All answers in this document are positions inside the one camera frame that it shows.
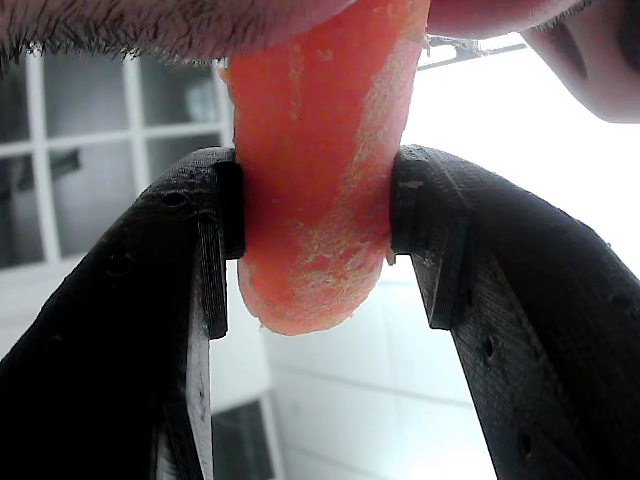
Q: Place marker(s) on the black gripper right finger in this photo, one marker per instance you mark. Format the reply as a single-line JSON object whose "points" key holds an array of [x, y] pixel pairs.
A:
{"points": [[550, 325]]}

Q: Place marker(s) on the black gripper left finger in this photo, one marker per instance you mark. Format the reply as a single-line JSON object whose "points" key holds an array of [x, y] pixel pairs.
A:
{"points": [[110, 340]]}

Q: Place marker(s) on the man in beige hoodie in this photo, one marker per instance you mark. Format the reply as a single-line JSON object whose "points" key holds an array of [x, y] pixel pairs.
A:
{"points": [[150, 20]]}

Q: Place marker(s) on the small orange object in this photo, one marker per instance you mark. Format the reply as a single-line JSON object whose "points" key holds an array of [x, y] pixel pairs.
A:
{"points": [[315, 175]]}

